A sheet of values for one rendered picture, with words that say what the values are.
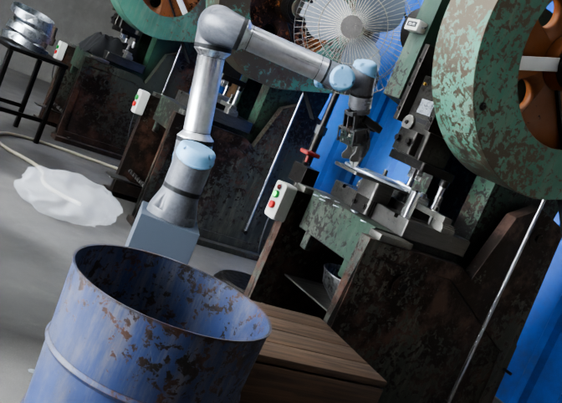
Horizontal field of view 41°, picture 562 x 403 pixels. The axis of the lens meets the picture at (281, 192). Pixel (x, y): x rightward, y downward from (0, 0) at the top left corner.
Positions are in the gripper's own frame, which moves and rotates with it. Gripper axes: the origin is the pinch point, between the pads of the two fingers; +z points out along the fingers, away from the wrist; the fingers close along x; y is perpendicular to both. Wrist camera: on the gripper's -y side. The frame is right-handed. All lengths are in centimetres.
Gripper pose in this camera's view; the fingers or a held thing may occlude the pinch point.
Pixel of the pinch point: (355, 163)
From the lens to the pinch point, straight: 252.2
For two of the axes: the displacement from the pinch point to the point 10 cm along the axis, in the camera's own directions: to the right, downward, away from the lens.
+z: -1.0, 9.0, 4.2
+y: -7.3, 2.2, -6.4
